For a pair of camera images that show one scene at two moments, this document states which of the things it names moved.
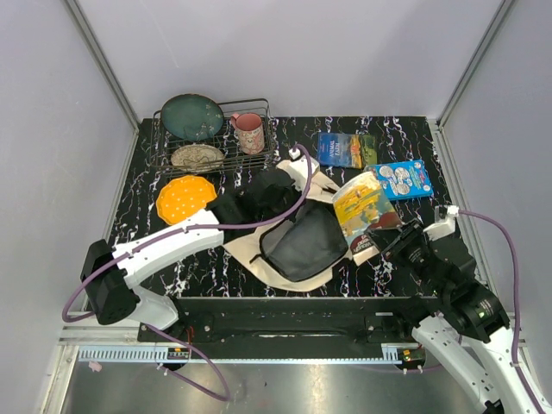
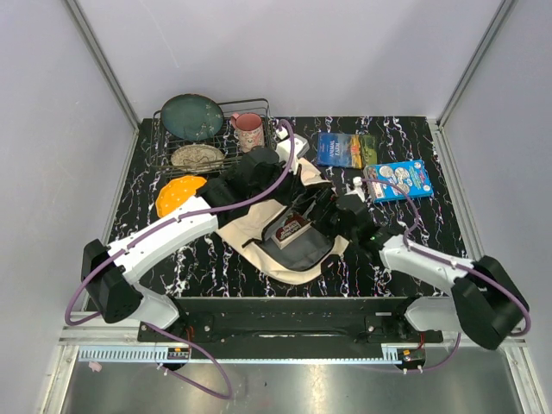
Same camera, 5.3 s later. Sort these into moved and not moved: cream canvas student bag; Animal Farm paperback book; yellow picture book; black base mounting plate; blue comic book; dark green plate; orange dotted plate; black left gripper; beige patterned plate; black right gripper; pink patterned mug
Moved: black left gripper; cream canvas student bag; black right gripper; yellow picture book
Not moved: blue comic book; pink patterned mug; dark green plate; orange dotted plate; Animal Farm paperback book; black base mounting plate; beige patterned plate
